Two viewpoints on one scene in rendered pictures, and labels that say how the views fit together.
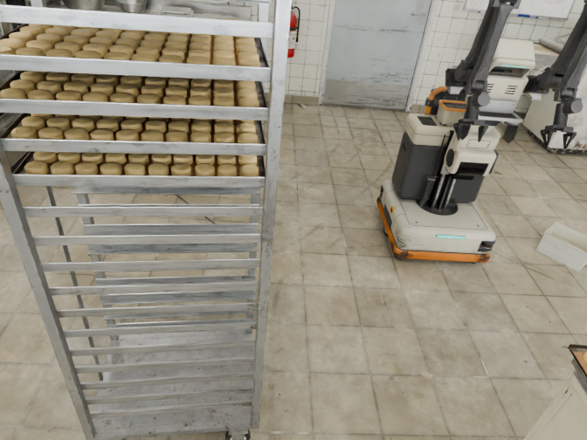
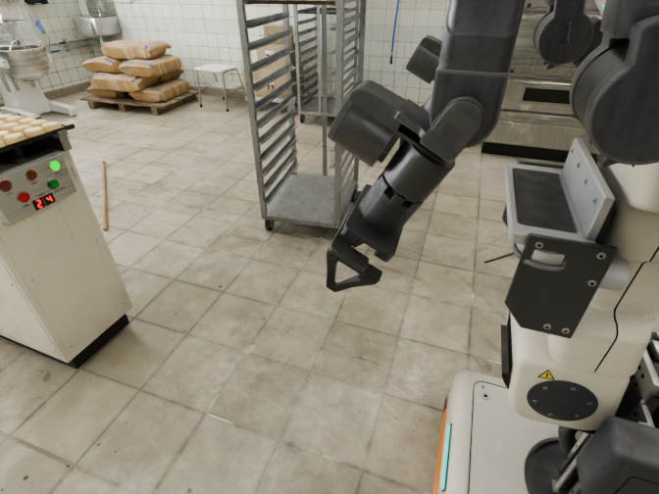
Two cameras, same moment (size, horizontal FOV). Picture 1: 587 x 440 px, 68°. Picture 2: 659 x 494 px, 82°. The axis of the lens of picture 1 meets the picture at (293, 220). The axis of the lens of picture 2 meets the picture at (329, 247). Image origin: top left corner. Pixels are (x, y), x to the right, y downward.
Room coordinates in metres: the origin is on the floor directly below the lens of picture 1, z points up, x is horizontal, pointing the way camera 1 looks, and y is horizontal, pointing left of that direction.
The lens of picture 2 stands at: (2.12, -1.59, 1.31)
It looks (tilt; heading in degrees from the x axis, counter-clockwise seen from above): 35 degrees down; 114
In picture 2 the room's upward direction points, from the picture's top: straight up
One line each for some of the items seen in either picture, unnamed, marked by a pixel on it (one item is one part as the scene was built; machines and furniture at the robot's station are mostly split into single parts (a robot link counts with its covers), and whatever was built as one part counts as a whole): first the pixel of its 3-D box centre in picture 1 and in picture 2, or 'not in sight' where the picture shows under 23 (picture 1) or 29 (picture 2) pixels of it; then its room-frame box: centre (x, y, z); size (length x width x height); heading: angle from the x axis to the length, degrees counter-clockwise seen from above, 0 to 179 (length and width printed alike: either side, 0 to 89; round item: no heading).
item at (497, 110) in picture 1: (490, 120); (554, 225); (2.23, -0.97, 0.99); 0.28 x 0.16 x 0.22; 95
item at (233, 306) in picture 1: (162, 306); (278, 91); (0.90, 0.37, 0.78); 0.64 x 0.03 x 0.03; 101
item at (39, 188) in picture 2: not in sight; (33, 186); (0.80, -0.97, 0.77); 0.24 x 0.04 x 0.14; 93
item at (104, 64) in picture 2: not in sight; (119, 62); (-2.37, 2.03, 0.47); 0.72 x 0.42 x 0.17; 95
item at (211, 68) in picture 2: not in sight; (223, 85); (-1.13, 2.39, 0.23); 0.45 x 0.45 x 0.46; 87
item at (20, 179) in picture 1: (145, 178); not in sight; (0.90, 0.37, 1.23); 0.64 x 0.03 x 0.03; 101
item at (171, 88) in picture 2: not in sight; (162, 89); (-1.82, 2.08, 0.19); 0.72 x 0.42 x 0.15; 99
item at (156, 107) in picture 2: not in sight; (144, 98); (-2.11, 2.03, 0.06); 1.20 x 0.80 x 0.11; 7
